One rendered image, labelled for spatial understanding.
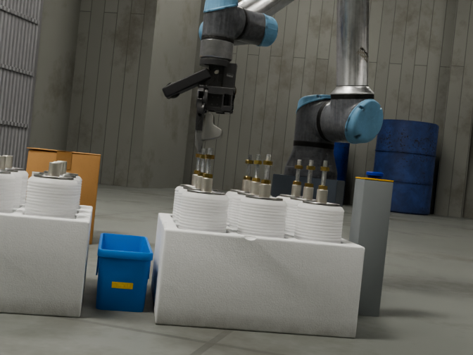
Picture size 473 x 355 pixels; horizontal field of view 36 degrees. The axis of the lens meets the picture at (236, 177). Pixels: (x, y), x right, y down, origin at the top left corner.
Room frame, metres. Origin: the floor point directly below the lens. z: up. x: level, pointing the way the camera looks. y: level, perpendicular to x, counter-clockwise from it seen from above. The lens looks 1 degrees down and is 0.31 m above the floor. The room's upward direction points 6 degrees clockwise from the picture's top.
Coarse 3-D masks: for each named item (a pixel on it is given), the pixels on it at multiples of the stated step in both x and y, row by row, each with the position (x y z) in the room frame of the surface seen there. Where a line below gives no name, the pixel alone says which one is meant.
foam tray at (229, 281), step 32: (160, 224) 1.54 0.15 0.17; (160, 256) 1.40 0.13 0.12; (192, 256) 1.35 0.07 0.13; (224, 256) 1.36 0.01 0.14; (256, 256) 1.37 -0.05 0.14; (288, 256) 1.38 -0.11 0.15; (320, 256) 1.39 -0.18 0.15; (352, 256) 1.40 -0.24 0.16; (160, 288) 1.34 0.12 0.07; (192, 288) 1.35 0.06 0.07; (224, 288) 1.36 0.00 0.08; (256, 288) 1.37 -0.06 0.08; (288, 288) 1.38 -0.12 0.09; (320, 288) 1.39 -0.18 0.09; (352, 288) 1.40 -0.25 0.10; (160, 320) 1.35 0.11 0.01; (192, 320) 1.35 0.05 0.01; (224, 320) 1.36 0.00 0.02; (256, 320) 1.37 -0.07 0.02; (288, 320) 1.38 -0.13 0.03; (320, 320) 1.39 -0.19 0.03; (352, 320) 1.40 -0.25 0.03
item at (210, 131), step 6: (204, 114) 1.64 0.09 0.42; (210, 114) 1.64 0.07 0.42; (210, 120) 1.64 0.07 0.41; (204, 126) 1.64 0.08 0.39; (210, 126) 1.64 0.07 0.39; (216, 126) 1.64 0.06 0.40; (198, 132) 1.63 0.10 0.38; (204, 132) 1.64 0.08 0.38; (210, 132) 1.64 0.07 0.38; (216, 132) 1.64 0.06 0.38; (198, 138) 1.64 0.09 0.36; (204, 138) 1.64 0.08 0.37; (210, 138) 1.64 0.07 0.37; (198, 144) 1.64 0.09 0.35; (198, 150) 1.65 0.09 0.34
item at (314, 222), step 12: (300, 204) 1.45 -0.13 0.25; (312, 204) 1.43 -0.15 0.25; (300, 216) 1.44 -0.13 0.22; (312, 216) 1.42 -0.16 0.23; (324, 216) 1.42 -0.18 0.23; (336, 216) 1.43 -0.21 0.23; (300, 228) 1.44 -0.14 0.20; (312, 228) 1.42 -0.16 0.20; (324, 228) 1.42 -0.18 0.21; (336, 228) 1.43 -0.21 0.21; (312, 240) 1.42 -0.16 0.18; (324, 240) 1.42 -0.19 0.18; (336, 240) 1.43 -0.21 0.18
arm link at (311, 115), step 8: (304, 96) 2.03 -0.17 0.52; (312, 96) 2.01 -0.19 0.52; (320, 96) 2.00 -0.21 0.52; (328, 96) 2.01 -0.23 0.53; (304, 104) 2.02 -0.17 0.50; (312, 104) 2.01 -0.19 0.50; (320, 104) 1.99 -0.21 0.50; (296, 112) 2.06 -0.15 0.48; (304, 112) 2.02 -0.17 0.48; (312, 112) 2.00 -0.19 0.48; (320, 112) 1.97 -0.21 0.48; (296, 120) 2.05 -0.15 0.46; (304, 120) 2.01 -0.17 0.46; (312, 120) 1.99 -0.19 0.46; (296, 128) 2.04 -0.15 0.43; (304, 128) 2.01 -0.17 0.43; (312, 128) 2.00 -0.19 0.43; (320, 128) 1.97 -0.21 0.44; (296, 136) 2.04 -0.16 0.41; (304, 136) 2.01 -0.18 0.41; (312, 136) 2.00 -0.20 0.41; (320, 136) 1.99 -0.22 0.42
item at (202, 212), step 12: (192, 192) 1.40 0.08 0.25; (180, 204) 1.42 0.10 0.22; (192, 204) 1.39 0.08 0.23; (204, 204) 1.38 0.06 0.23; (216, 204) 1.39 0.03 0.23; (180, 216) 1.41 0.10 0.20; (192, 216) 1.39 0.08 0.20; (204, 216) 1.38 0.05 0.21; (216, 216) 1.39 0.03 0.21; (180, 228) 1.41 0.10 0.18; (192, 228) 1.39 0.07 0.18; (204, 228) 1.38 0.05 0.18; (216, 228) 1.39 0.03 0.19
